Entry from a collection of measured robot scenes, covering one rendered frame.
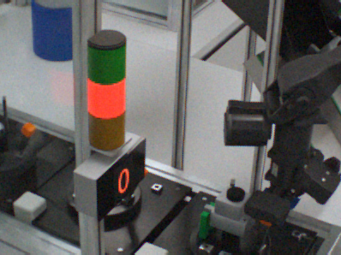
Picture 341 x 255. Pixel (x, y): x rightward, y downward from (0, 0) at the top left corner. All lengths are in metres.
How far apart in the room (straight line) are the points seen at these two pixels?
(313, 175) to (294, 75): 0.16
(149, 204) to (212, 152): 0.37
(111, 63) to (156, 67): 1.09
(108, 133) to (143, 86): 0.95
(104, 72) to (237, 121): 0.23
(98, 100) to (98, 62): 0.06
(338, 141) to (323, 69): 0.47
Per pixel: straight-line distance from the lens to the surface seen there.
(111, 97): 1.00
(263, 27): 1.36
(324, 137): 1.51
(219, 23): 2.32
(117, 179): 1.07
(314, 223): 1.43
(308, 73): 1.08
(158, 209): 1.41
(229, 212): 1.26
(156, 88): 1.97
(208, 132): 1.81
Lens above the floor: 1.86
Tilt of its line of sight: 33 degrees down
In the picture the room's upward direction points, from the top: 3 degrees clockwise
